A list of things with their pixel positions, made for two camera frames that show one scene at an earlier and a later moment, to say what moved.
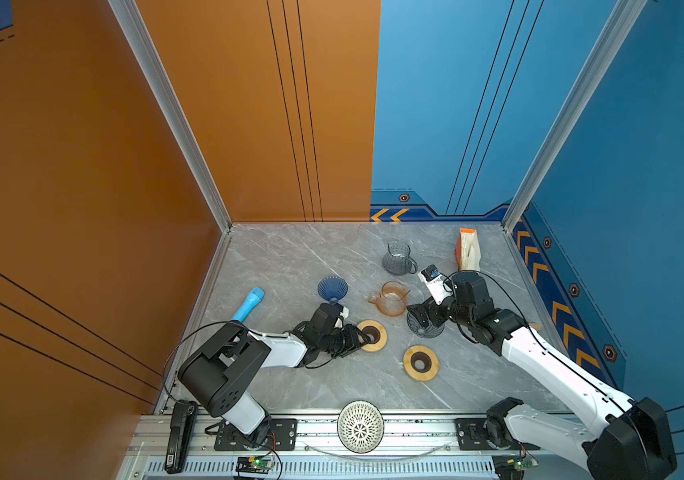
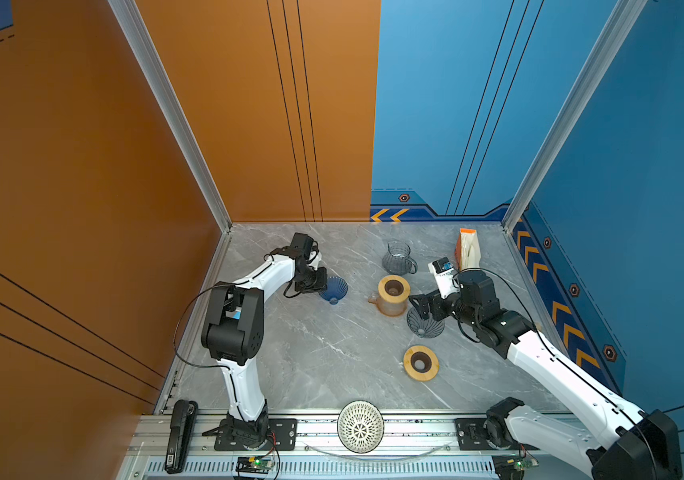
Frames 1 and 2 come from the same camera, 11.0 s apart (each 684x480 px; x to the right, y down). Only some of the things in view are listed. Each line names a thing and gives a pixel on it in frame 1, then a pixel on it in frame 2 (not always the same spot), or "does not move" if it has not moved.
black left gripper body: (340, 343) → (313, 281)
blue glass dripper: (332, 288) does not move
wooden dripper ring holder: (376, 334) → (394, 298)
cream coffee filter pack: (467, 250) does not move
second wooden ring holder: (420, 363) does not move
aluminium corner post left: (131, 18) does not move
